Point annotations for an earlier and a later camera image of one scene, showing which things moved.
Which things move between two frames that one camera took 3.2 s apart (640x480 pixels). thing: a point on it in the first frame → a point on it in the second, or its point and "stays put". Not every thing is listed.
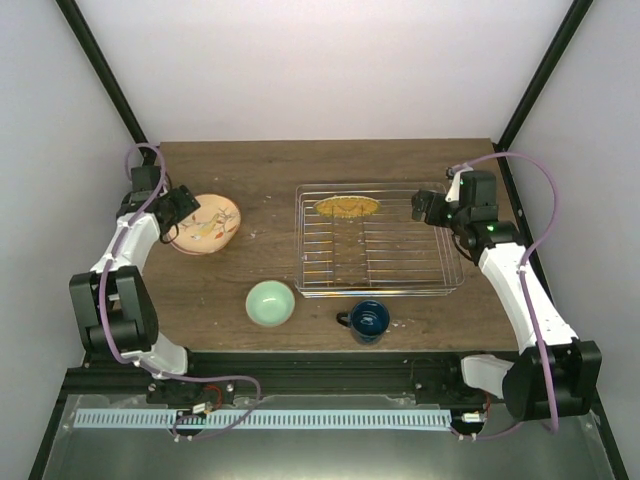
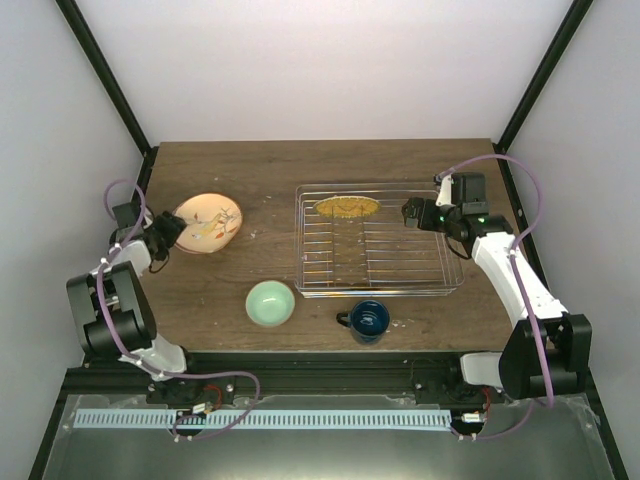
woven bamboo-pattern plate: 346,206 stays put
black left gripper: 186,205 → 173,225
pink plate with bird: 211,227 stays put
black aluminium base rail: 213,378 stays put
